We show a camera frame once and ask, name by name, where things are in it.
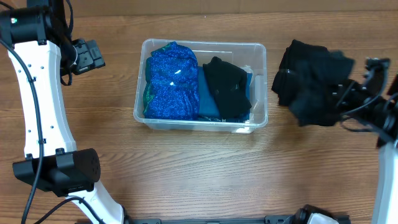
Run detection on black taped garment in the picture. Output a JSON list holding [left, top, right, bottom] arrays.
[[289, 51, 355, 126]]

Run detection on large black garment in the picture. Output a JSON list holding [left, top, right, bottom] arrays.
[[271, 39, 330, 106]]

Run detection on shiny blue sequin fabric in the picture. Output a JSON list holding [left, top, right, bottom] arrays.
[[142, 42, 200, 120]]

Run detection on blue denim jeans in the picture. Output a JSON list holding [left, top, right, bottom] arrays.
[[198, 67, 250, 123]]

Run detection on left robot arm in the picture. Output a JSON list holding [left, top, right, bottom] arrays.
[[1, 0, 131, 223]]

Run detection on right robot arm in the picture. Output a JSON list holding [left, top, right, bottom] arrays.
[[289, 73, 397, 224]]

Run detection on clear plastic storage bin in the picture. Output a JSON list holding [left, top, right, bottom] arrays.
[[133, 39, 269, 134]]

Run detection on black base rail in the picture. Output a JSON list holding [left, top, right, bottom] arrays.
[[124, 214, 352, 224]]

